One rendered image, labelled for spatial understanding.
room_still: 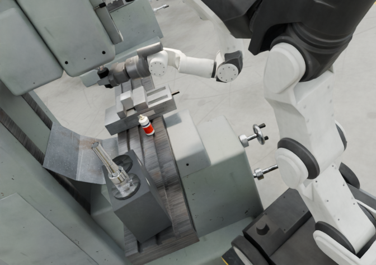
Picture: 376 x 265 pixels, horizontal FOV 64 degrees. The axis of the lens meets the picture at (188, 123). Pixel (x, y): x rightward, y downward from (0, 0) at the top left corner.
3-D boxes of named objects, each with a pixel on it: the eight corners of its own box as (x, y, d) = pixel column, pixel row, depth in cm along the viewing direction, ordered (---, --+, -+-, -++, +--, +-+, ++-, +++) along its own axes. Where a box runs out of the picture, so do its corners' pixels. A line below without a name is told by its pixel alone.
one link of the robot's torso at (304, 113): (349, 157, 92) (369, 13, 60) (310, 194, 87) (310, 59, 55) (307, 133, 102) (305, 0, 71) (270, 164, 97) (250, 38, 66)
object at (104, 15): (122, 37, 116) (94, -18, 103) (123, 41, 113) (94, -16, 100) (113, 41, 116) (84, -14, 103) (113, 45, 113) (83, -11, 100)
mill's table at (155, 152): (151, 75, 198) (146, 65, 194) (200, 241, 100) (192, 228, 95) (119, 89, 199) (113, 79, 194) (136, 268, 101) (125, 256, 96)
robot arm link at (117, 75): (111, 57, 123) (137, 49, 120) (122, 77, 129) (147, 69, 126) (103, 74, 113) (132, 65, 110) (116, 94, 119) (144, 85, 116)
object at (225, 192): (247, 179, 201) (225, 111, 165) (268, 218, 176) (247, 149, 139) (136, 226, 203) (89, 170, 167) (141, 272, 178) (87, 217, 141)
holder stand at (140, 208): (154, 181, 116) (130, 145, 104) (173, 224, 99) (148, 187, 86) (125, 197, 115) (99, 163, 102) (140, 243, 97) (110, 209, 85)
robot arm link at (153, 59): (146, 70, 124) (172, 62, 121) (142, 84, 116) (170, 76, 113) (134, 46, 117) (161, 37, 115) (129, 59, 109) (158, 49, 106)
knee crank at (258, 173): (291, 159, 158) (289, 151, 155) (296, 167, 153) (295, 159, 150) (252, 175, 159) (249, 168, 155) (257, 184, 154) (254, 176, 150)
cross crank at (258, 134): (263, 132, 166) (259, 116, 159) (273, 145, 157) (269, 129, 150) (236, 143, 167) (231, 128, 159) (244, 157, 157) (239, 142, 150)
